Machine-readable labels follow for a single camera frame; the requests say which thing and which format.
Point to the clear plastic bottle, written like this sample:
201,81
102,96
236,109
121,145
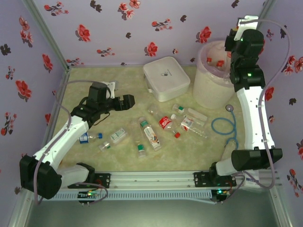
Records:
197,114
154,109

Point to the green white label bottle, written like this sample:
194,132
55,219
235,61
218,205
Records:
119,135

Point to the clear bottle red cap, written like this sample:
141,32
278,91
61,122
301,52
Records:
209,60
220,63

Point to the blue label bottle blue cap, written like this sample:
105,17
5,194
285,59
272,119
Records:
84,138

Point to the tall white label bottle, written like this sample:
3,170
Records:
151,137

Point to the red label cola bottle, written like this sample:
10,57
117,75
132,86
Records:
165,122

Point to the small clear bottle green band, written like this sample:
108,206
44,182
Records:
104,146
180,108

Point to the long clear bottle green band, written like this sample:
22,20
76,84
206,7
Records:
141,147

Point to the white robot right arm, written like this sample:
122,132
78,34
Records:
254,118

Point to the white round waste bin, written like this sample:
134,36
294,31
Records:
210,91

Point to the translucent plastic bin liner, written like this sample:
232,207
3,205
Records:
203,53

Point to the white plastic medicine case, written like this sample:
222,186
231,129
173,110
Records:
165,75

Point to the blue stethoscope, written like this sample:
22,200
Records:
234,118

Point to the red white label bottle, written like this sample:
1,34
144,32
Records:
187,124

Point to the clear flat plastic bottle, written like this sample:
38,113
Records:
197,114

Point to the small circuit board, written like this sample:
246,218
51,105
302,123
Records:
88,195
221,192

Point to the aluminium frame beam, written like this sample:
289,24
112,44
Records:
280,208
56,99

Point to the aluminium frame post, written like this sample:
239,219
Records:
45,33
266,8

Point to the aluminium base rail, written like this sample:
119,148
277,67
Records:
151,177

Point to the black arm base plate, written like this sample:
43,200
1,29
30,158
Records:
103,180
201,179

